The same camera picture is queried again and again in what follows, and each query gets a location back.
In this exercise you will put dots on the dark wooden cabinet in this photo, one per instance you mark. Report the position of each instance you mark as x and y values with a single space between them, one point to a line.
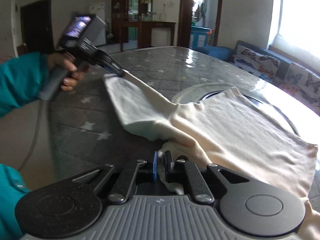
138 14

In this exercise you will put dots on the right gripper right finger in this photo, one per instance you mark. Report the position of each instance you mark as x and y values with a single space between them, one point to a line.
187 174

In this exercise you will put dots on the right butterfly cushion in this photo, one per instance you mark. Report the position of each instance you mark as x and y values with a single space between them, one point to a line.
303 85

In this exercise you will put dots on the cream cloth garment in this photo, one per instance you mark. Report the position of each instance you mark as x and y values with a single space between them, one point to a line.
226 129

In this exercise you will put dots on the person left hand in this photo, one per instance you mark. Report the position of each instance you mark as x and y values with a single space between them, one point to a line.
66 61

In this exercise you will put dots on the teal sleeve left forearm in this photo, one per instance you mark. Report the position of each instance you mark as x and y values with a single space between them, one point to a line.
22 78

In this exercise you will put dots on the white refrigerator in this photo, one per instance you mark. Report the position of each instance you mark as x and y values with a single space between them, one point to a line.
99 10

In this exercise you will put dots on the blue cabinet in doorway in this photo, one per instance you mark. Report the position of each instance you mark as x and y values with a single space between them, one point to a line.
199 36

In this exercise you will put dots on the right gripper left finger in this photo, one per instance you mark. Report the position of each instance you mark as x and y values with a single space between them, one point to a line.
139 172

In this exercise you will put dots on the grey quilted star tablecloth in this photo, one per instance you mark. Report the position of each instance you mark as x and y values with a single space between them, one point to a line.
85 130

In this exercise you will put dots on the butterfly cushion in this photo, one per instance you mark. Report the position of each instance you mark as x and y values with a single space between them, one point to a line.
303 85
262 66

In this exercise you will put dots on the teal sleeve right forearm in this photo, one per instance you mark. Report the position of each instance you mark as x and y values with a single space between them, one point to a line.
12 189

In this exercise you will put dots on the blue sofa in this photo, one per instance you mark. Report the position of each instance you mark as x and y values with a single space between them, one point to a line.
224 54

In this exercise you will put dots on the left butterfly cushion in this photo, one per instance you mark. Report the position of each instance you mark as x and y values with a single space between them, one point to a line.
262 66

